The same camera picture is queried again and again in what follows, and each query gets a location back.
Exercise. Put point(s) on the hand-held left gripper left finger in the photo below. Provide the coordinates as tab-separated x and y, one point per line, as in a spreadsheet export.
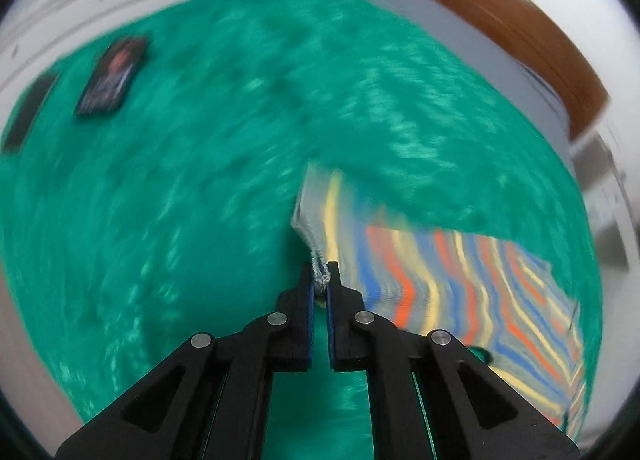
309	320

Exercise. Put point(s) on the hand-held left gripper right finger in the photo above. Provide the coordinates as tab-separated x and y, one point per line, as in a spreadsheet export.
331	325

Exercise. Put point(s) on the striped knit sweater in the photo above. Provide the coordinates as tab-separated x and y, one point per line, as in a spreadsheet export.
450	280

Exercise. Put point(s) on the green velvet blanket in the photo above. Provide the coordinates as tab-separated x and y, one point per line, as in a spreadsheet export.
200	190

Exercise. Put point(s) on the brown wooden headboard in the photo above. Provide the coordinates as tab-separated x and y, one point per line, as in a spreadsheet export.
525	15

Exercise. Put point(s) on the white drawer cabinet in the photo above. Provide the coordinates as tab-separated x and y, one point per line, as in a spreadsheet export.
75	0

